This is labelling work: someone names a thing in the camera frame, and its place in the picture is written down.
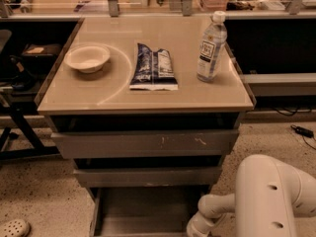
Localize grey bottom drawer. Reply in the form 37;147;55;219
89;186;206;237

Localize grey drawer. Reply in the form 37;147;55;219
89;186;206;237
73;167;221;188
51;129;239;159

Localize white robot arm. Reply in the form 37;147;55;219
187;155;316;237

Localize grey drawer cabinet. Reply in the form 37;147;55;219
34;14;257;196

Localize grey top drawer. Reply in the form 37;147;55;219
51;129;239;159

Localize grey middle drawer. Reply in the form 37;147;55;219
73;167;221;188

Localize blue snack bag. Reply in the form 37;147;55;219
129;43;178;91

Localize clear water bottle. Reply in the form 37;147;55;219
197;11;227;82

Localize white ceramic bowl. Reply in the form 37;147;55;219
64;44;111;73

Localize black box with label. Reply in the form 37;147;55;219
22;43;61;61

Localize black power adapter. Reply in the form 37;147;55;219
291;124;314;138

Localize white perforated clog shoe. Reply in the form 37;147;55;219
0;219;31;237

